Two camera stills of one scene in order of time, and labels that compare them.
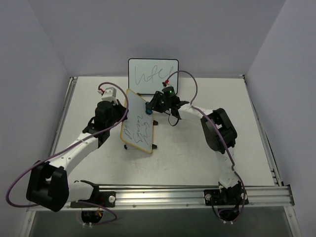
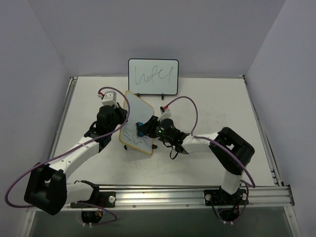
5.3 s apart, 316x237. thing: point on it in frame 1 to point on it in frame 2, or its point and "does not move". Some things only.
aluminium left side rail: x=72 y=81 does not move
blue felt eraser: x=148 y=108 to x=140 y=128
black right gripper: x=155 y=103 to x=145 y=127
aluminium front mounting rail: x=110 y=198 does not move
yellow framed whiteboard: x=137 y=131 does not move
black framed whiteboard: x=146 y=75 does not move
